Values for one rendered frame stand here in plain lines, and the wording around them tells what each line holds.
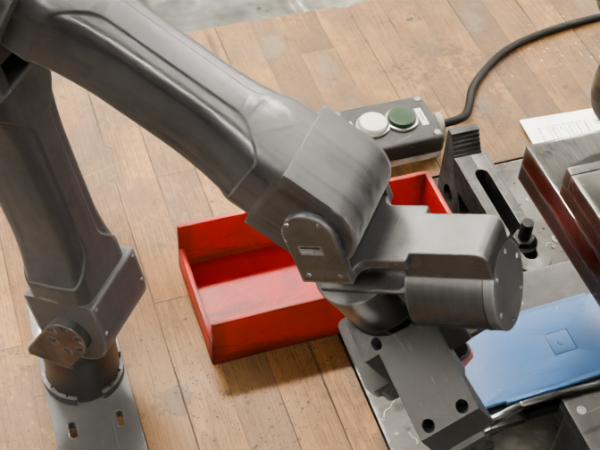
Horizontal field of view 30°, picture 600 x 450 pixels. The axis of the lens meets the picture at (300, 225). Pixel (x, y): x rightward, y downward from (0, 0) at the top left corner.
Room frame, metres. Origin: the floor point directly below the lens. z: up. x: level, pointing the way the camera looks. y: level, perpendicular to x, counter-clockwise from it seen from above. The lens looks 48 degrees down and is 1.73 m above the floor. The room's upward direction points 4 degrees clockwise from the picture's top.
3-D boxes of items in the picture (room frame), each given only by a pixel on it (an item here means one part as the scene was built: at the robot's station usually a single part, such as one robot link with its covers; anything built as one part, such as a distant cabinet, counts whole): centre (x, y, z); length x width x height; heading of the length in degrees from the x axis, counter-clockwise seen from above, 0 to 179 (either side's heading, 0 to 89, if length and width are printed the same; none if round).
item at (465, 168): (0.71, -0.19, 0.95); 0.15 x 0.03 x 0.10; 21
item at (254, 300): (0.67, -0.03, 0.93); 0.25 x 0.12 x 0.06; 111
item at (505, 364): (0.53, -0.19, 1.00); 0.15 x 0.07 x 0.03; 113
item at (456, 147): (0.77, -0.16, 0.95); 0.06 x 0.03 x 0.09; 21
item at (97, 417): (0.54, 0.18, 0.94); 0.20 x 0.07 x 0.08; 21
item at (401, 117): (0.87, -0.10, 0.93); 0.03 x 0.03 x 0.02
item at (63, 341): (0.54, 0.17, 1.00); 0.09 x 0.06 x 0.06; 161
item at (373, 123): (0.85, -0.07, 0.93); 0.03 x 0.03 x 0.02
